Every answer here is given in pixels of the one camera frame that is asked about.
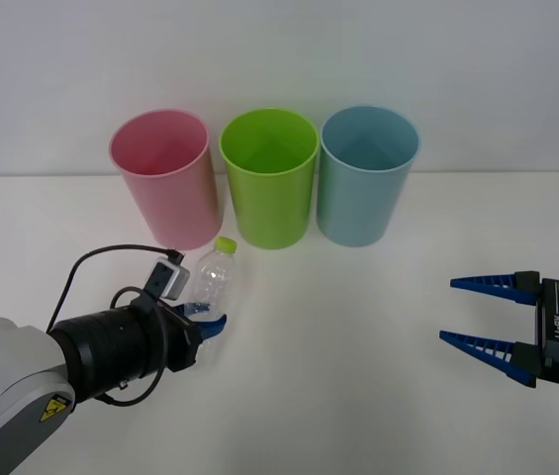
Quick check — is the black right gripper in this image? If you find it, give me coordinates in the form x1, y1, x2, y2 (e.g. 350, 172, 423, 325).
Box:
438, 269, 559, 390

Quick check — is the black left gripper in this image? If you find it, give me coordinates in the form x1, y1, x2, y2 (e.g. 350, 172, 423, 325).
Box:
155, 301, 230, 373

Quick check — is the clear bottle with green cap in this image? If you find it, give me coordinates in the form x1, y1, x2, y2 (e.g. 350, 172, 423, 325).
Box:
179, 236, 239, 370

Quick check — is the pink plastic bin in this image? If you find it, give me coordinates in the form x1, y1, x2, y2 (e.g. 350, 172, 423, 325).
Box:
108, 108, 225, 252

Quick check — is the green plastic bin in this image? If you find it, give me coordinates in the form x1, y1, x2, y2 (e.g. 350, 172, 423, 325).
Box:
218, 106, 322, 250

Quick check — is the pale blue plastic bin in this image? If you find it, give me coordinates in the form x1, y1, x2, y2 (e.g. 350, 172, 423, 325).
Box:
315, 104, 420, 247

